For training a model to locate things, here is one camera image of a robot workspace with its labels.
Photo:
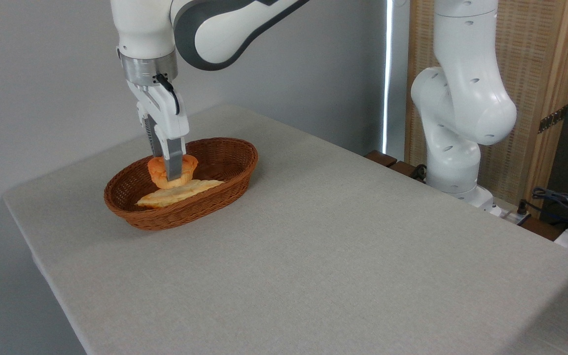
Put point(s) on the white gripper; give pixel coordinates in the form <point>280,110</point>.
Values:
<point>165,111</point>

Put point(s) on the orange muffin bread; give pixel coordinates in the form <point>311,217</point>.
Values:
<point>156,170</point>

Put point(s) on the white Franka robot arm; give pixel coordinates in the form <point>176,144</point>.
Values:
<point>461,98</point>

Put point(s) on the flat pale bread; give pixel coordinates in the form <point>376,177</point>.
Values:
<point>185,192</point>

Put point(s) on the brown wicker basket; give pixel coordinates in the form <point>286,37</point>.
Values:
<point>165,219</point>

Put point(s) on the grey tablecloth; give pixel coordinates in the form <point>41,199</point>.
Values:
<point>343,256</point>

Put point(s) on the dark wooden bench slat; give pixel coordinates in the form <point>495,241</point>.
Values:
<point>380,158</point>
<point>405,170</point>

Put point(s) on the wooden rattan screen panel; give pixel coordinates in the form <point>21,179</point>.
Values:
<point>535,59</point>

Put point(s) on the metal screen hinge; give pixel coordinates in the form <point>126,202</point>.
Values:
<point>552,119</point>

